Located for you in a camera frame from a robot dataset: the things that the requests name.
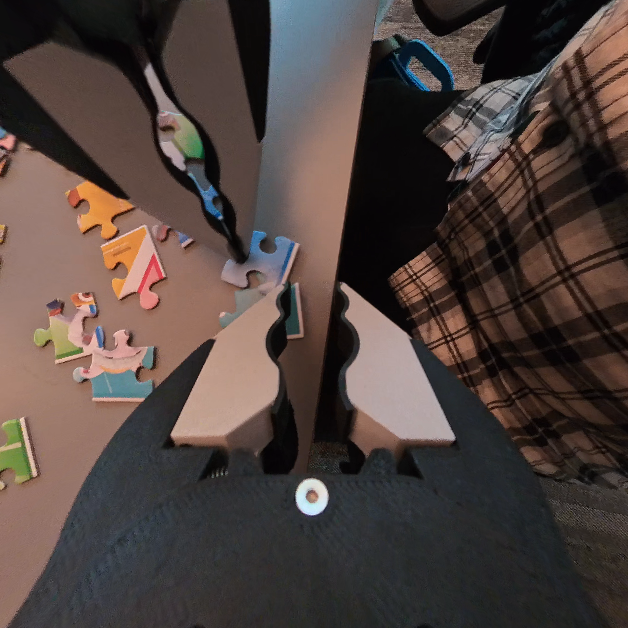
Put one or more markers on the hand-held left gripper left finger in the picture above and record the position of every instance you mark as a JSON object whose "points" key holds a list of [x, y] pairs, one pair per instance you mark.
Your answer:
{"points": [[230, 387]]}

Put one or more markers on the black chair armrest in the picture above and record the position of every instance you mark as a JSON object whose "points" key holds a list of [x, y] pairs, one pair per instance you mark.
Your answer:
{"points": [[451, 14]]}

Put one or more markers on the jigsaw puzzle pieces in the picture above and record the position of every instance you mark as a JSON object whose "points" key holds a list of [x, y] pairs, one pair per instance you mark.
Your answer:
{"points": [[98, 206]]}

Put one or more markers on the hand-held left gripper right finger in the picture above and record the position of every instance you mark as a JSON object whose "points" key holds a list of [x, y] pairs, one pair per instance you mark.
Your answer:
{"points": [[397, 387]]}

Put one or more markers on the grey desk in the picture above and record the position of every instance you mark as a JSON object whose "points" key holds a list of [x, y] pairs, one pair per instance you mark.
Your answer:
{"points": [[49, 255]]}

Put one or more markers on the blue rainbow puzzle piece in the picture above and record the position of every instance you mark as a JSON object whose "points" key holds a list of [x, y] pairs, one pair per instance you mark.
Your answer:
{"points": [[117, 382]]}

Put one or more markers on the plain teal puzzle piece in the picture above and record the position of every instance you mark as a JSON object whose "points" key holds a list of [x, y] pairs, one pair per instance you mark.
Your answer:
{"points": [[240, 304]]}

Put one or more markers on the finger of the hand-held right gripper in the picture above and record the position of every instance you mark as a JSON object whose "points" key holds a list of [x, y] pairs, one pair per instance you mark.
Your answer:
{"points": [[221, 98], [98, 122]]}

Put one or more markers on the light blue stripe-edged puzzle piece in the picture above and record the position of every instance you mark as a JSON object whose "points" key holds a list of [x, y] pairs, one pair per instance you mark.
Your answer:
{"points": [[274, 255]]}

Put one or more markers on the person's plaid shirt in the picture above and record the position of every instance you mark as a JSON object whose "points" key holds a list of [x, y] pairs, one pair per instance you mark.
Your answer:
{"points": [[515, 294]]}

